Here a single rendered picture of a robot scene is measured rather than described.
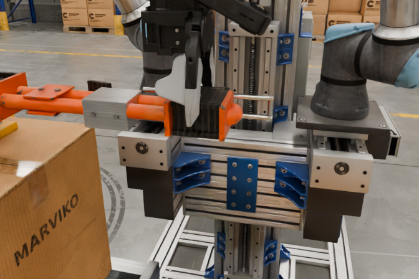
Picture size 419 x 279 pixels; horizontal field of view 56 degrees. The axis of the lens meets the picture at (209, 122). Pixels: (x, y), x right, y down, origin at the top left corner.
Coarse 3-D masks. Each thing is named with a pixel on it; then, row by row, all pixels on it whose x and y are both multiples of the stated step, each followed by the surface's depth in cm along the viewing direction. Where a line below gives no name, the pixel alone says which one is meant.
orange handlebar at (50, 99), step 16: (0, 96) 60; (16, 96) 59; (32, 96) 58; (48, 96) 58; (64, 96) 61; (80, 96) 61; (144, 96) 59; (32, 112) 59; (48, 112) 59; (64, 112) 58; (80, 112) 57; (128, 112) 55; (144, 112) 55; (160, 112) 54; (240, 112) 54
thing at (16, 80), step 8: (0, 72) 66; (8, 72) 66; (16, 72) 66; (24, 72) 65; (0, 80) 60; (8, 80) 61; (16, 80) 63; (24, 80) 65; (0, 88) 60; (8, 88) 61; (16, 88) 63; (0, 112) 60; (8, 112) 62; (16, 112) 64; (0, 120) 60
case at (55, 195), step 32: (32, 128) 83; (64, 128) 83; (0, 160) 70; (32, 160) 70; (64, 160) 75; (96, 160) 87; (0, 192) 60; (32, 192) 66; (64, 192) 76; (96, 192) 88; (0, 224) 60; (32, 224) 67; (64, 224) 77; (96, 224) 89; (0, 256) 60; (32, 256) 68; (64, 256) 78; (96, 256) 91
